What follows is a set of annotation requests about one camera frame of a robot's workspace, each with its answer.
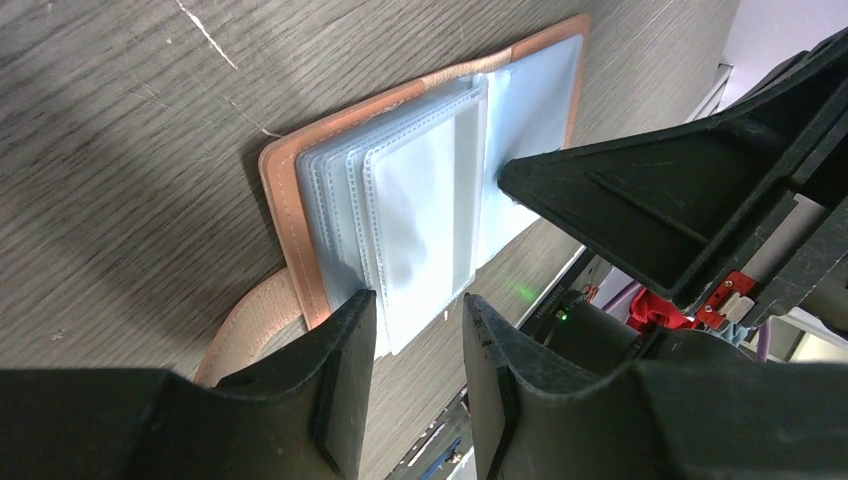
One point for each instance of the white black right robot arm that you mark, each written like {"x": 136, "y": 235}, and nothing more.
{"x": 801, "y": 261}

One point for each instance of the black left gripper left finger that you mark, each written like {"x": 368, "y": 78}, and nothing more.
{"x": 299, "y": 413}

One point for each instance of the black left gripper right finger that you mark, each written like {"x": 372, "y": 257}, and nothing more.
{"x": 536, "y": 415}

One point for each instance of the tan leather card holder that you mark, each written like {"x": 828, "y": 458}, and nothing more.
{"x": 399, "y": 194}

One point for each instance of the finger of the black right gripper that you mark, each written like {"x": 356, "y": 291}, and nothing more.
{"x": 677, "y": 208}

